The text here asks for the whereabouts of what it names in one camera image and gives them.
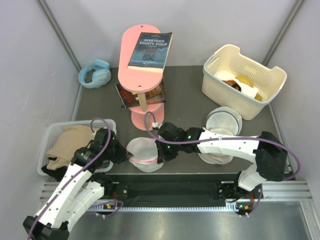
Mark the blue-trimmed white mesh laundry bag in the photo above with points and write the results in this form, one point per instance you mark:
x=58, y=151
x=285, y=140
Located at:
x=224, y=118

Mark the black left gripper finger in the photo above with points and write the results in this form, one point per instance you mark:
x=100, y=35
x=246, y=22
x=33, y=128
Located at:
x=121, y=153
x=118, y=160

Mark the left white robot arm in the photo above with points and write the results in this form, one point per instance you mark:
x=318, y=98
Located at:
x=80, y=187

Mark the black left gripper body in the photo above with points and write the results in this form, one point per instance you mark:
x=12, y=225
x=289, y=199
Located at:
x=110, y=153

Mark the white perforated plastic basket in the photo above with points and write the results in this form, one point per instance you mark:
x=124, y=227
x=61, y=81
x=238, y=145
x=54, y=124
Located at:
x=56, y=129

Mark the Nineteen Eighty-Four paperback book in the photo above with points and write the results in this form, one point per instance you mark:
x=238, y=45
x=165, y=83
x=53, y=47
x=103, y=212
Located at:
x=151, y=52

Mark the light blue headphones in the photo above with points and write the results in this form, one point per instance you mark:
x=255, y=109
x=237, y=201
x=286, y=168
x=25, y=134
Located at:
x=101, y=74

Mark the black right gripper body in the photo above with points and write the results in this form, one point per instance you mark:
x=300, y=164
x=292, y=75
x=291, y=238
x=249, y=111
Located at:
x=175, y=147

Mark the beige-trimmed white mesh laundry bag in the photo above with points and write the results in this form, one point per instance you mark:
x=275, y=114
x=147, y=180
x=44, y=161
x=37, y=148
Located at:
x=217, y=158

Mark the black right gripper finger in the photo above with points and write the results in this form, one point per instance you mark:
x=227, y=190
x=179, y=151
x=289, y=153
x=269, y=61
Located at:
x=160, y=151
x=169, y=154

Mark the clothes pile in cream basket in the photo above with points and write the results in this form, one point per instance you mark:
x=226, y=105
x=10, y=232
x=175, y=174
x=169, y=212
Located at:
x=240, y=83

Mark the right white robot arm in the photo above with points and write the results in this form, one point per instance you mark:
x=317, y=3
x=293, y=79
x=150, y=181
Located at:
x=267, y=155

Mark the pink-trimmed white mesh laundry bag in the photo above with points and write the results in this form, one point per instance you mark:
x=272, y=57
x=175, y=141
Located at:
x=145, y=154

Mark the cream perforated laundry basket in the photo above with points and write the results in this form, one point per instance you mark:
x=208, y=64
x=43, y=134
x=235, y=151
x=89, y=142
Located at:
x=228, y=58

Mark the pink two-tier wooden shelf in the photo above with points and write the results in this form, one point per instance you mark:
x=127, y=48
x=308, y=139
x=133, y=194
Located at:
x=139, y=81

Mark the black garment in white basket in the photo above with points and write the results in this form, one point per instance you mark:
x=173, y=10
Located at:
x=55, y=173

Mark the beige folded garment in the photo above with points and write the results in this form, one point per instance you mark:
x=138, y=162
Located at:
x=62, y=152

